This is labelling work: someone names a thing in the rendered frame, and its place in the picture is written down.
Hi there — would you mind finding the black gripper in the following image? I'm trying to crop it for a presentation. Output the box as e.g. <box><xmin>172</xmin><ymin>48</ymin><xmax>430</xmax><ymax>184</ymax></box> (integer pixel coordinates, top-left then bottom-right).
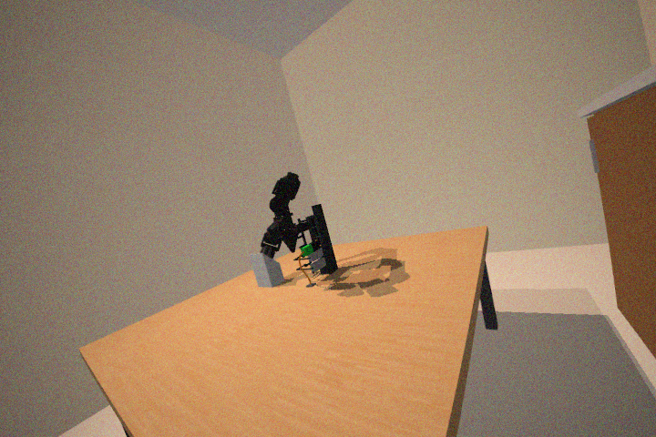
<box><xmin>265</xmin><ymin>210</ymin><xmax>311</xmax><ymax>253</ymax></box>

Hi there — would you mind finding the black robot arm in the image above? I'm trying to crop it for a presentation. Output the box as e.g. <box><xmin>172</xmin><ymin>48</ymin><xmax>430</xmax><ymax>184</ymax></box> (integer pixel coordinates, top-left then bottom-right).
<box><xmin>260</xmin><ymin>172</ymin><xmax>301</xmax><ymax>259</ymax></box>

